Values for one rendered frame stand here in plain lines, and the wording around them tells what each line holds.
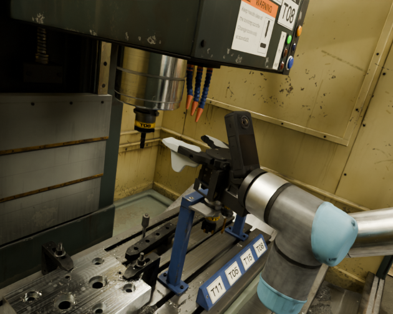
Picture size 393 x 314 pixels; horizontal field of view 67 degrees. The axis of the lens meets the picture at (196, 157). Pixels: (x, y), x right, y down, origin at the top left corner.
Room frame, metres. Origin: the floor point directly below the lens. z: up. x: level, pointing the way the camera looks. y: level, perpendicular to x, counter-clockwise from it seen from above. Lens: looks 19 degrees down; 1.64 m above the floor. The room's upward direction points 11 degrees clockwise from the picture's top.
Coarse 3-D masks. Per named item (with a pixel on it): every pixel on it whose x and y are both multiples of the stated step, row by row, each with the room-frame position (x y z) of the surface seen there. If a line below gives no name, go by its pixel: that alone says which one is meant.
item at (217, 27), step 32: (32, 0) 0.77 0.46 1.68; (64, 0) 0.69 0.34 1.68; (96, 0) 0.63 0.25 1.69; (128, 0) 0.58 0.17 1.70; (160, 0) 0.54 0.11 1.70; (192, 0) 0.50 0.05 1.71; (224, 0) 0.54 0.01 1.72; (64, 32) 0.70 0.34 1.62; (96, 32) 0.63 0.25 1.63; (128, 32) 0.58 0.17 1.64; (160, 32) 0.53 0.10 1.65; (192, 32) 0.50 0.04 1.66; (224, 32) 0.56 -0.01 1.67; (288, 32) 0.80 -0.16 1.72; (224, 64) 0.59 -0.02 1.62; (256, 64) 0.69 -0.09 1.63
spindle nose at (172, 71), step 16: (128, 48) 0.64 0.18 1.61; (128, 64) 0.64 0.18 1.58; (144, 64) 0.63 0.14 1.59; (160, 64) 0.64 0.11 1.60; (176, 64) 0.66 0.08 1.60; (128, 80) 0.64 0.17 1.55; (144, 80) 0.63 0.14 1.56; (160, 80) 0.64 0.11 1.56; (176, 80) 0.66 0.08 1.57; (128, 96) 0.64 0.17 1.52; (144, 96) 0.63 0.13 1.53; (160, 96) 0.64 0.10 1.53; (176, 96) 0.67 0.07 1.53
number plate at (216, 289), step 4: (216, 280) 0.78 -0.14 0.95; (220, 280) 0.79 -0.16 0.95; (212, 284) 0.76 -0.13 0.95; (216, 284) 0.77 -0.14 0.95; (220, 284) 0.78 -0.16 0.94; (208, 288) 0.74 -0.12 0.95; (212, 288) 0.75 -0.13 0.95; (216, 288) 0.76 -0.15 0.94; (220, 288) 0.77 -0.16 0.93; (224, 288) 0.78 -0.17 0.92; (208, 292) 0.73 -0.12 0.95; (212, 292) 0.74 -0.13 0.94; (216, 292) 0.75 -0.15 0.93; (220, 292) 0.77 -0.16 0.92; (212, 296) 0.73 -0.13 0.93; (216, 296) 0.75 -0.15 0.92; (220, 296) 0.76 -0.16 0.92; (212, 300) 0.73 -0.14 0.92
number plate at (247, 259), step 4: (248, 252) 0.97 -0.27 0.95; (244, 256) 0.94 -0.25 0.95; (248, 256) 0.96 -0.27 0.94; (252, 256) 0.97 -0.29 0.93; (244, 260) 0.93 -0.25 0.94; (248, 260) 0.94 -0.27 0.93; (252, 260) 0.96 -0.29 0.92; (244, 264) 0.92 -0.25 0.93; (248, 264) 0.93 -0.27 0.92; (244, 268) 0.91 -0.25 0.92
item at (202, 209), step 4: (196, 204) 0.78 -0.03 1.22; (200, 204) 0.78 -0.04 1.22; (204, 204) 0.79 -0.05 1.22; (192, 208) 0.75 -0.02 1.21; (196, 208) 0.75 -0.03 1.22; (200, 208) 0.76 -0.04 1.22; (204, 208) 0.76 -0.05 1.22; (208, 208) 0.77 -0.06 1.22; (200, 212) 0.74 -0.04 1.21; (204, 212) 0.74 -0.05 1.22; (208, 212) 0.74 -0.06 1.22; (212, 212) 0.75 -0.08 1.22; (204, 216) 0.73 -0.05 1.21; (208, 216) 0.73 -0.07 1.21; (212, 216) 0.74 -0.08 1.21
